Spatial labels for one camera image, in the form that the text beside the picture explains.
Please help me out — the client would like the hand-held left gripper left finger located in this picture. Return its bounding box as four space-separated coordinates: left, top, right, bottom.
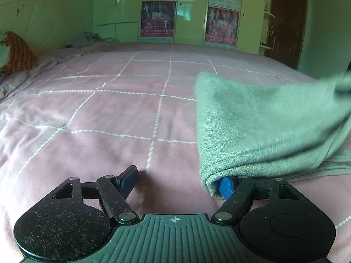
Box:
52 165 139 224

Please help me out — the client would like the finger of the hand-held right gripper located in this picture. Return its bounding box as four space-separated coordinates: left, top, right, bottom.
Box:
335 75 351 97

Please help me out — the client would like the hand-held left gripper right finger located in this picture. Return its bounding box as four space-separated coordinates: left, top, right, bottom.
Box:
212 176 300 224

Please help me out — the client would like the green knitted cloth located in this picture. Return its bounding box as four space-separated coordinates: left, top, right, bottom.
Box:
194 71 351 200

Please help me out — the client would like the pink checked bed quilt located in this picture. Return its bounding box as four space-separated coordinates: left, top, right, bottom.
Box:
0 42 351 263

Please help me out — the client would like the brown wooden door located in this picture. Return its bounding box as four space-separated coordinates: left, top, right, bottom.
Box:
264 0 308 71

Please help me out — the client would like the cream corner shelf unit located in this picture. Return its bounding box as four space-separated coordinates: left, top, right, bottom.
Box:
258 0 278 55

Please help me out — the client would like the crumpled grey blanket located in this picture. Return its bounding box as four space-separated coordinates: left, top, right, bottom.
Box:
64 31 120 49

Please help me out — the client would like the green wardrobe with posters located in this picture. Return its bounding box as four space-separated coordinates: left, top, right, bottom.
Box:
92 0 278 55

